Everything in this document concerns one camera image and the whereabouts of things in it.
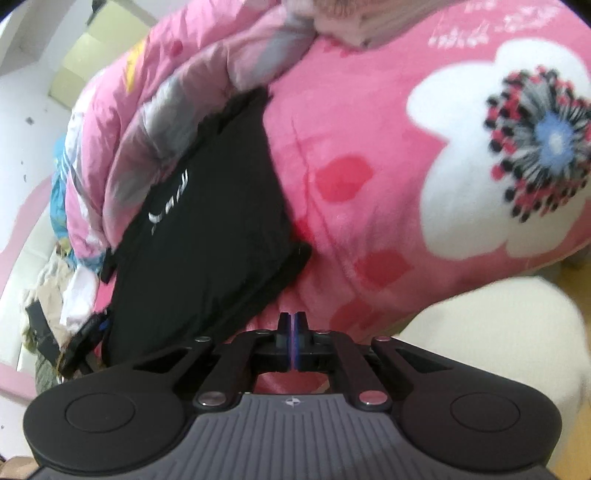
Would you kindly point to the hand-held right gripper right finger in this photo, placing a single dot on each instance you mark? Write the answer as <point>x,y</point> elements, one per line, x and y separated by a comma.
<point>298,346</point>

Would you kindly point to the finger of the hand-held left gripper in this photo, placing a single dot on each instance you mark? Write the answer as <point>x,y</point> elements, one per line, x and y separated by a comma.
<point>98,328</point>

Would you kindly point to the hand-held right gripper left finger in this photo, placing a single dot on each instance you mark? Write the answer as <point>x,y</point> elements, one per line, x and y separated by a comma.
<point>285,344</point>

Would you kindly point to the black t-shirt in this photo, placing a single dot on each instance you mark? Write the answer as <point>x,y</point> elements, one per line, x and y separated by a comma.
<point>207,230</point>

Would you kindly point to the cream fluffy cloth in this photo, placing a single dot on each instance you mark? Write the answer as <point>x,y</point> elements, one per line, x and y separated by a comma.
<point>498,341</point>

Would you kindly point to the pink and blue duvet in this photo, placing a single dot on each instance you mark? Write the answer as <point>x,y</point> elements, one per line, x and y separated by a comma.
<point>161,92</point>

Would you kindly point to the pale yellow wardrobe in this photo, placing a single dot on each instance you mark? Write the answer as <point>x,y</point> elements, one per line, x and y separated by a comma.
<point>101,50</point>

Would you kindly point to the pale pink folded cloth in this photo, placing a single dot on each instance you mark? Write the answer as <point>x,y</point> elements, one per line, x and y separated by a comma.
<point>360,21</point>

